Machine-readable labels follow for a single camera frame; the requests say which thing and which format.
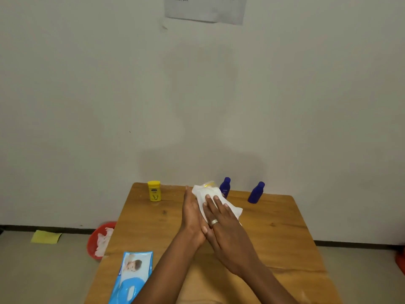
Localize yellow cloth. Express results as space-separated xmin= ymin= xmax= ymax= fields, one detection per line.
xmin=31 ymin=230 xmax=63 ymax=244

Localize person's left hand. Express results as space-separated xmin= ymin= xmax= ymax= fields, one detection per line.
xmin=178 ymin=186 xmax=207 ymax=250

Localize white paper sheet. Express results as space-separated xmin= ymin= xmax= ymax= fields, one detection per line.
xmin=164 ymin=0 xmax=248 ymax=26

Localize person's left forearm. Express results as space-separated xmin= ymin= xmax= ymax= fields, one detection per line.
xmin=132 ymin=232 xmax=200 ymax=304

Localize person's right forearm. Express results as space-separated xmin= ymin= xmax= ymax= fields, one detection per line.
xmin=243 ymin=262 xmax=298 ymax=304

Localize blue wet wipes pack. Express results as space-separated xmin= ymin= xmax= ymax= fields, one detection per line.
xmin=108 ymin=251 xmax=154 ymax=304

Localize person's right hand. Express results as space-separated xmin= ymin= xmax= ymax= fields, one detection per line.
xmin=201 ymin=195 xmax=264 ymax=278

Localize white wet wipe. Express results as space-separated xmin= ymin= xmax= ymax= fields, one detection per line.
xmin=191 ymin=183 xmax=243 ymax=226

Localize blue plastic bottle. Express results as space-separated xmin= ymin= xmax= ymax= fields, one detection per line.
xmin=219 ymin=177 xmax=231 ymax=199
xmin=247 ymin=182 xmax=265 ymax=204

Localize used white wipes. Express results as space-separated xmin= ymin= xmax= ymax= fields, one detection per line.
xmin=94 ymin=227 xmax=114 ymax=258

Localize yellow labelled bottle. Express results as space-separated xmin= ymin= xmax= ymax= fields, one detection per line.
xmin=147 ymin=180 xmax=162 ymax=202

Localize red object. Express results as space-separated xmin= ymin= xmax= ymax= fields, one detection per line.
xmin=394 ymin=246 xmax=405 ymax=276

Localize wooden table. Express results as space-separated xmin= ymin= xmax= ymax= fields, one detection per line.
xmin=84 ymin=182 xmax=344 ymax=304

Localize red trash bin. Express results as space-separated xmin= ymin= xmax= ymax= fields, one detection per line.
xmin=87 ymin=221 xmax=117 ymax=261

